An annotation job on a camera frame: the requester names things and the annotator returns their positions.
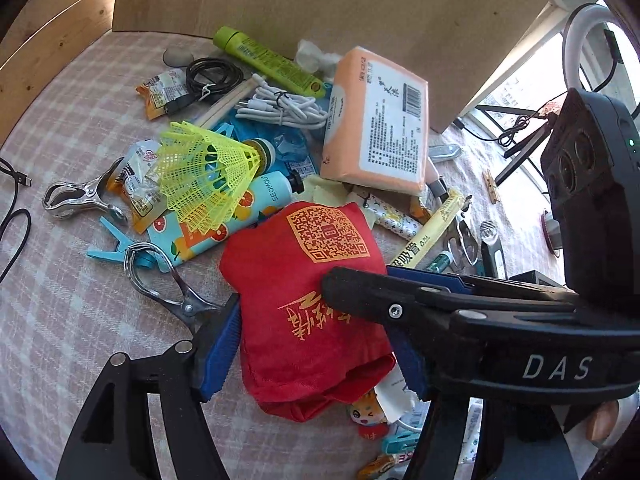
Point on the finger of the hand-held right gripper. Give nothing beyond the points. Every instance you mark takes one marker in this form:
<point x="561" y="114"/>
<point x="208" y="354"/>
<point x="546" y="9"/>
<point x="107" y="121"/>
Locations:
<point x="430" y="280"/>
<point x="360" y="295"/>

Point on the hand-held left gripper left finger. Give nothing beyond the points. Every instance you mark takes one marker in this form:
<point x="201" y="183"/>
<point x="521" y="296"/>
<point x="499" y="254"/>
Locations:
<point x="215" y="355"/>

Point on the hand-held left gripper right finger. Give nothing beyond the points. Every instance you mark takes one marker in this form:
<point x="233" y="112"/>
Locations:
<point x="412" y="375"/>

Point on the green lip balm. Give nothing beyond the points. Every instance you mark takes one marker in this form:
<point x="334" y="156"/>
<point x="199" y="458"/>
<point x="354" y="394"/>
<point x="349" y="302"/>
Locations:
<point x="440" y="262"/>

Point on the red cloth bag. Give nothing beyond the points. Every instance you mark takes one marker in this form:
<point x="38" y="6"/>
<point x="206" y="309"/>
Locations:
<point x="300" y="280"/>

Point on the black box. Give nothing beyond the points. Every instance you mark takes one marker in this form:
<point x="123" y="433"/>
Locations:
<point x="535" y="277"/>

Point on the pink plaid covered desktop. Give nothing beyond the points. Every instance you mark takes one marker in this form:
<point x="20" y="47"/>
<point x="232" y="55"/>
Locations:
<point x="75" y="310"/>

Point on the person's right hand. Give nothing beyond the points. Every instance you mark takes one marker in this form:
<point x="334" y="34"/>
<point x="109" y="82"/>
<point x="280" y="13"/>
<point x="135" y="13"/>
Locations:
<point x="605" y="420"/>

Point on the white paper wrapper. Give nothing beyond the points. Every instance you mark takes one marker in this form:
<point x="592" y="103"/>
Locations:
<point x="395" y="390"/>

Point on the potted plant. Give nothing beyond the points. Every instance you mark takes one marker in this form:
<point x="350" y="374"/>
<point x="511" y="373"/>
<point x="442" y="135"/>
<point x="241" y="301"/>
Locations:
<point x="552" y="230"/>

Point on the silver metal clip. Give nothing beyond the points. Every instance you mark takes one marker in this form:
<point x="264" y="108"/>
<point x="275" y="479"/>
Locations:
<point x="462" y="240"/>
<point x="65" y="200"/>
<point x="190" y="305"/>

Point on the yellow straw wrapper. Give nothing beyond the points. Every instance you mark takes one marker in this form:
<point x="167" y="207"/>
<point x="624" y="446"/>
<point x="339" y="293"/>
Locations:
<point x="435" y="225"/>

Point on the teal plastic clip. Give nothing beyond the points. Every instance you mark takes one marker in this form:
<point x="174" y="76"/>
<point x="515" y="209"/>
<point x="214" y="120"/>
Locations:
<point x="400" y="442"/>

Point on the patterned white lighter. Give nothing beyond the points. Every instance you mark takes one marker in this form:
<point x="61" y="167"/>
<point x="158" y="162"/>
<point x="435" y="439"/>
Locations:
<point x="395" y="220"/>

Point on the white patterned packet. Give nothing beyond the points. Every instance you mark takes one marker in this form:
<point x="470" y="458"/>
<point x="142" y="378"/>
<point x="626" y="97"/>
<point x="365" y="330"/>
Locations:
<point x="470" y="435"/>

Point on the black tripod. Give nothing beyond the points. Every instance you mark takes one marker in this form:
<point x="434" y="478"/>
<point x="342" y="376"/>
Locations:
<point x="525" y="152"/>

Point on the wooden clothespin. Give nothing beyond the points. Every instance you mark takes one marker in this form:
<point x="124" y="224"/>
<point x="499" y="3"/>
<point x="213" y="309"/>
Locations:
<point x="491" y="187"/>

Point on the yellow-green cleaning cloth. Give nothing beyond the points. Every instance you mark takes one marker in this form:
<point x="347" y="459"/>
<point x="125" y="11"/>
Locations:
<point x="320" y="190"/>

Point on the orange print hand cream tube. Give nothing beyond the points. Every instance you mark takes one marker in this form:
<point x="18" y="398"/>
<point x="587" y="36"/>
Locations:
<point x="265" y="200"/>

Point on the light blue plastic peg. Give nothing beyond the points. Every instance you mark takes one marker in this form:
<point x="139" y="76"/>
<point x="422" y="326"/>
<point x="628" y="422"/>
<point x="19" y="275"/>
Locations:
<point x="117" y="255"/>

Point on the blue plastic pack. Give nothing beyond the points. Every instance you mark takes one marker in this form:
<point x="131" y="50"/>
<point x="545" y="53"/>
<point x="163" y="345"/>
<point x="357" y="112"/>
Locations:
<point x="295" y="152"/>

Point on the orange tissue pack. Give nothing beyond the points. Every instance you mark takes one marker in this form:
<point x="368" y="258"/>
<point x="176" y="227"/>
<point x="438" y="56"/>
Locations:
<point x="375" y="125"/>

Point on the yellow plastic shuttlecock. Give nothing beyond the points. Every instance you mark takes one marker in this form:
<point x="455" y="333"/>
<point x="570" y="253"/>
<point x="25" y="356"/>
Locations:
<point x="200" y="175"/>

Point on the wooden chopsticks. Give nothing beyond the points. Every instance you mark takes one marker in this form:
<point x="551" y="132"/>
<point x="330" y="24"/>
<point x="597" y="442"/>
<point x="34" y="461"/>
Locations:
<point x="225" y="105"/>

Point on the white crumpled tissue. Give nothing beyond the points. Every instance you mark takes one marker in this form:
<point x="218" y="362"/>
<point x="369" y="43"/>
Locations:
<point x="315" y="57"/>

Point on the yellow-green tube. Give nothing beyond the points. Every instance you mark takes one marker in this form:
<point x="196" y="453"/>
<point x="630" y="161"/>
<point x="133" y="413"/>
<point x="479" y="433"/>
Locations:
<point x="265" y="57"/>

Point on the grey round lens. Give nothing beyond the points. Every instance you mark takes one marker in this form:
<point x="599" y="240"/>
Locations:
<point x="180" y="56"/>

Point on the brown cardboard panel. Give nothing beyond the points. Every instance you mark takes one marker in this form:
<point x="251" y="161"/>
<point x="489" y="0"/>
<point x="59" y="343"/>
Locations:
<point x="300" y="0"/>

